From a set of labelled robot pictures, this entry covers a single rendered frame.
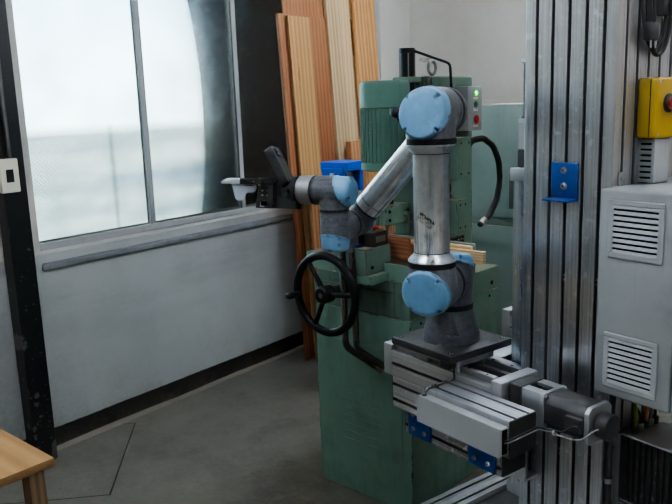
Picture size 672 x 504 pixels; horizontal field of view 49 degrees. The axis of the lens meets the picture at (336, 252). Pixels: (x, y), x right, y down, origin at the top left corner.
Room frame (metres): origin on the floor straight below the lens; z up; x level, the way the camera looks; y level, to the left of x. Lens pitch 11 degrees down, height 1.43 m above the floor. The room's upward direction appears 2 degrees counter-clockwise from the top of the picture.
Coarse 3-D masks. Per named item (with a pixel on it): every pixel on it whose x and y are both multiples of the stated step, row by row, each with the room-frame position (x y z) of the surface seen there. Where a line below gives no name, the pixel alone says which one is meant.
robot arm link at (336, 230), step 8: (320, 216) 1.86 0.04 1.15; (328, 216) 1.84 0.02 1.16; (336, 216) 1.84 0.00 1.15; (344, 216) 1.85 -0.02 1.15; (352, 216) 1.91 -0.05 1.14; (320, 224) 1.86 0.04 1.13; (328, 224) 1.84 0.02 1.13; (336, 224) 1.84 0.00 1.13; (344, 224) 1.84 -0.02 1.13; (352, 224) 1.88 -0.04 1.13; (320, 232) 1.87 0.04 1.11; (328, 232) 1.84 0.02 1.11; (336, 232) 1.84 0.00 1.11; (344, 232) 1.84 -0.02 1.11; (352, 232) 1.88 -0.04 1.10; (328, 240) 1.84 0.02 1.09; (336, 240) 1.83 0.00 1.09; (344, 240) 1.84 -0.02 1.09; (328, 248) 1.84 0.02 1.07; (336, 248) 1.84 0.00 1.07; (344, 248) 1.84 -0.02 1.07
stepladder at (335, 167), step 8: (336, 160) 3.68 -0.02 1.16; (344, 160) 3.66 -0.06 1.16; (352, 160) 3.64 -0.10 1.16; (360, 160) 3.63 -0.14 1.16; (320, 168) 3.62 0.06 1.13; (328, 168) 3.58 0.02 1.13; (336, 168) 3.56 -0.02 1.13; (344, 168) 3.53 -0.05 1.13; (352, 168) 3.56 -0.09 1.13; (360, 168) 3.62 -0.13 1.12; (352, 176) 3.65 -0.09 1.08; (360, 176) 3.65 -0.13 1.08; (360, 184) 3.65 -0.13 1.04; (360, 192) 3.70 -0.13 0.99
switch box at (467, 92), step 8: (456, 88) 2.76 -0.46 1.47; (464, 88) 2.74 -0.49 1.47; (472, 88) 2.75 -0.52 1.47; (480, 88) 2.79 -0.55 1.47; (464, 96) 2.74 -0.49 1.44; (472, 96) 2.75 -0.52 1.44; (480, 96) 2.79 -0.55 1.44; (472, 104) 2.75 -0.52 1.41; (480, 104) 2.79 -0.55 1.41; (472, 112) 2.75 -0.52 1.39; (480, 112) 2.79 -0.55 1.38; (472, 120) 2.75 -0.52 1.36; (480, 120) 2.79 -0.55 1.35; (464, 128) 2.74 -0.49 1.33; (472, 128) 2.75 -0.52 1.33; (480, 128) 2.80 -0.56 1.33
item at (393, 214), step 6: (390, 204) 2.65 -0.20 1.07; (396, 204) 2.65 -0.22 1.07; (402, 204) 2.66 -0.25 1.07; (408, 204) 2.68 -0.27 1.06; (384, 210) 2.59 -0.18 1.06; (390, 210) 2.61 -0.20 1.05; (396, 210) 2.63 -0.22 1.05; (402, 210) 2.66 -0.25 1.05; (384, 216) 2.59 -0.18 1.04; (390, 216) 2.61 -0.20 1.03; (396, 216) 2.63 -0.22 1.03; (402, 216) 2.66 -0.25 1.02; (378, 222) 2.61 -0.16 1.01; (384, 222) 2.59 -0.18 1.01; (390, 222) 2.60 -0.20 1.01; (396, 222) 2.63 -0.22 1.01; (402, 222) 2.66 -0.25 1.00
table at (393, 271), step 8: (320, 248) 2.74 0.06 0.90; (320, 264) 2.65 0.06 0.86; (328, 264) 2.62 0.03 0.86; (384, 264) 2.45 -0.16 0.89; (392, 264) 2.42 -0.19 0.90; (400, 264) 2.41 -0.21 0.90; (336, 272) 2.47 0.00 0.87; (384, 272) 2.43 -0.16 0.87; (392, 272) 2.42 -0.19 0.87; (400, 272) 2.40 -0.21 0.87; (360, 280) 2.40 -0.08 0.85; (368, 280) 2.37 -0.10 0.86; (376, 280) 2.39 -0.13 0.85; (384, 280) 2.42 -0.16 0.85; (392, 280) 2.43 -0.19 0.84; (400, 280) 2.40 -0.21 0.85
